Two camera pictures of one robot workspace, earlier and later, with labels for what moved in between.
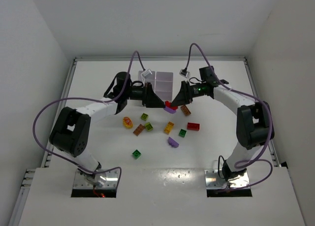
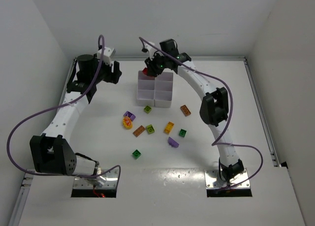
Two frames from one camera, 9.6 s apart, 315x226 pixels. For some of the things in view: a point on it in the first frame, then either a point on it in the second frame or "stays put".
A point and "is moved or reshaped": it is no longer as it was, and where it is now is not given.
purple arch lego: [173, 143] stays put
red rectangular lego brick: [194, 126] is moved or reshaped
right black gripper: [185, 92] -> [151, 67]
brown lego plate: [185, 110] stays put
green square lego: [136, 154] stays put
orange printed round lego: [127, 122] stays put
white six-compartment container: [162, 81] stays put
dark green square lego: [182, 133] stays put
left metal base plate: [112, 179] stays put
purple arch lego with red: [170, 110] -> [132, 116]
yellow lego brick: [168, 128] stays put
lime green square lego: [144, 116] -> [147, 109]
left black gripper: [147, 95] -> [115, 72]
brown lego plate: [139, 129] stays put
